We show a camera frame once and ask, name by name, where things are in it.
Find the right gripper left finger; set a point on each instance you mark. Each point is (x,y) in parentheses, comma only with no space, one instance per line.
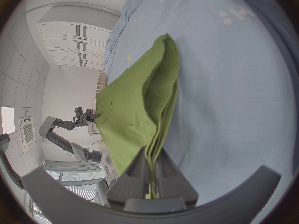
(130,183)

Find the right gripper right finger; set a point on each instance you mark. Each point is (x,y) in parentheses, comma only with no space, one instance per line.
(172,183)

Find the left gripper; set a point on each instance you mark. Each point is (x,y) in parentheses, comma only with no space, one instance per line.
(90,120)

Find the green shorts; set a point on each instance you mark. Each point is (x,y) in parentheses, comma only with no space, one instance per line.
(130,101)

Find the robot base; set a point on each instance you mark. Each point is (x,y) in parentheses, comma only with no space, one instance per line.
(109,164)

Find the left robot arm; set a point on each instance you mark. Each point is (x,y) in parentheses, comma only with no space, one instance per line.
(46,127)

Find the round woven basket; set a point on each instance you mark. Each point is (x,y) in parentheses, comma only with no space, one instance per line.
(101,83)

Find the bed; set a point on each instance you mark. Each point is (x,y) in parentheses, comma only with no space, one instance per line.
(233,101)

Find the pale grey curtain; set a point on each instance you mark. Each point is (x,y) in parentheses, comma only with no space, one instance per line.
(70,165)

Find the ceiling air conditioner vent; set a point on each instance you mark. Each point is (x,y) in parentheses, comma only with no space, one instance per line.
(28,134)

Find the square ceiling lamp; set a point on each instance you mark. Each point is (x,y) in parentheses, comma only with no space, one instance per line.
(8,120)

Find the white wardrobe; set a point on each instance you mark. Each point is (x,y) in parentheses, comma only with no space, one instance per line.
(60,43)

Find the pale blue quilt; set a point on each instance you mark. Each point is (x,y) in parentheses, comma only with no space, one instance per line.
(121,24)

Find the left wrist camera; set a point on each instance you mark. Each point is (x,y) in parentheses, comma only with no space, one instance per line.
(89,112)

